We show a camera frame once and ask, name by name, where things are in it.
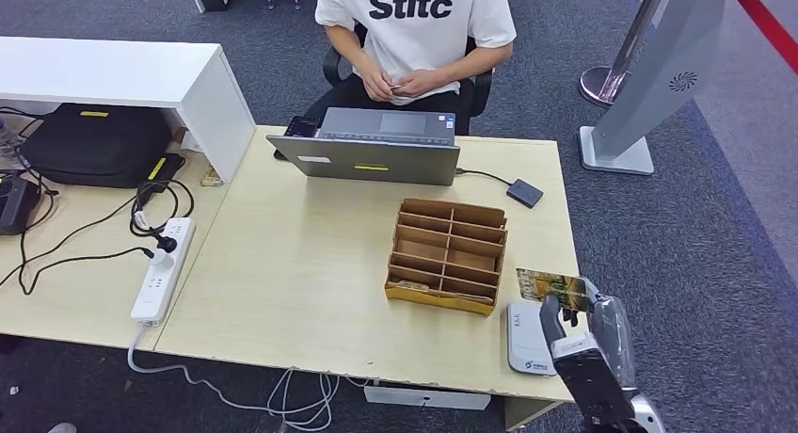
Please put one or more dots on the grey laptop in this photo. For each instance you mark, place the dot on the grey laptop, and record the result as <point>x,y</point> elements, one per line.
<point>374,162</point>

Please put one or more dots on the white power plug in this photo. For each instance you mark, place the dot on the white power plug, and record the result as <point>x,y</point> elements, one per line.
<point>162,258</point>

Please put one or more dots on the white power strip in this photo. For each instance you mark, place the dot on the white power strip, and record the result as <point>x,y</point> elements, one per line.
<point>162,274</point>

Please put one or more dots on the small black external drive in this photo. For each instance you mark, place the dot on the small black external drive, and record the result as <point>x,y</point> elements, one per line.
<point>525,193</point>

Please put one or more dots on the silver kiosk stand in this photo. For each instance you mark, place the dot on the silver kiosk stand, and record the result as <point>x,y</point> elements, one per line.
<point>667,68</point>

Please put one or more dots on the person's left hand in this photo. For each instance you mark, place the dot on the person's left hand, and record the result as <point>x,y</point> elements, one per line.
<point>421,83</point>

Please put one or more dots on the cardboard compartment organizer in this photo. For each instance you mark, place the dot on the cardboard compartment organizer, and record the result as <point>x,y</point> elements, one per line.
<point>444,254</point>

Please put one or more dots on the patterned room key card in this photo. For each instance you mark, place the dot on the patterned room key card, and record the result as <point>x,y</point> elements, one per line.
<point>412,285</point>

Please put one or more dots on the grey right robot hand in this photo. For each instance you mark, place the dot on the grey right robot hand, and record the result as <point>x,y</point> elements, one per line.
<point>614,336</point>

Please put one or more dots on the white desk shelf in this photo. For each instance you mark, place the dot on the white desk shelf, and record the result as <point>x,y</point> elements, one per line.
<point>124,68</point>

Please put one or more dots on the person's right hand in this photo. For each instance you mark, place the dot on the person's right hand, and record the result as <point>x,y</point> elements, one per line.
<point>377,86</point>

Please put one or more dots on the black carrying bag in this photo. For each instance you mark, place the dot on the black carrying bag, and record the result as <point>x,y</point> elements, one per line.
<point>100,143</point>

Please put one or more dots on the chrome stanchion post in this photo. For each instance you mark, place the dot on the chrome stanchion post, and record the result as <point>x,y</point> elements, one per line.
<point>603,84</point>

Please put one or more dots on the black office chair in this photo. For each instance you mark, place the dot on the black office chair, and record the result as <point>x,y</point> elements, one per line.
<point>477,93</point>

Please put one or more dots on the clear plastic bottle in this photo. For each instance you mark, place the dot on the clear plastic bottle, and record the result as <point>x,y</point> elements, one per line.
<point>6,140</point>

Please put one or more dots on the colourful picture plastic card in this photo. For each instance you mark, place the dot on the colourful picture plastic card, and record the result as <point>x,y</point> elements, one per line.
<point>552,288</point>

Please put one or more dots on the person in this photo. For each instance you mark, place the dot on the person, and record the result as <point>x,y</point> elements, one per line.
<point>414,43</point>

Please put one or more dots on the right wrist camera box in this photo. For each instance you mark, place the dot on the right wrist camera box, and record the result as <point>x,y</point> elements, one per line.
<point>575,345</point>

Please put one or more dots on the black smartphone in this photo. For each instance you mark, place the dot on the black smartphone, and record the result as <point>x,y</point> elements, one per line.
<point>302,126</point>

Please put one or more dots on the black electronic device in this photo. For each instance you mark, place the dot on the black electronic device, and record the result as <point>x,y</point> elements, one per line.
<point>14,202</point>

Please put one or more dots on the small wrapped snack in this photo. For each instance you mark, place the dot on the small wrapped snack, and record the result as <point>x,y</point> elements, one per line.
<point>211,178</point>

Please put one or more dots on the person's left forearm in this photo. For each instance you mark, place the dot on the person's left forearm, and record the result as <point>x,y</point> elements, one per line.
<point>477,62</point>

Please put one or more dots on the white card reader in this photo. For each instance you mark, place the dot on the white card reader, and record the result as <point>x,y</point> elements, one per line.
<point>523,349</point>

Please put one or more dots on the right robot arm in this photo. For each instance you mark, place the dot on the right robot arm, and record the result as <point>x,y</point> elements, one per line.
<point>592,386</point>

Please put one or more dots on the black power plug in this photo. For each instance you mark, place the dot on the black power plug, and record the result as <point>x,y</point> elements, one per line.
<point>166,242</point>

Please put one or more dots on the person's right forearm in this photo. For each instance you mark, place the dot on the person's right forearm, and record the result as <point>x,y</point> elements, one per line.
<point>349,50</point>

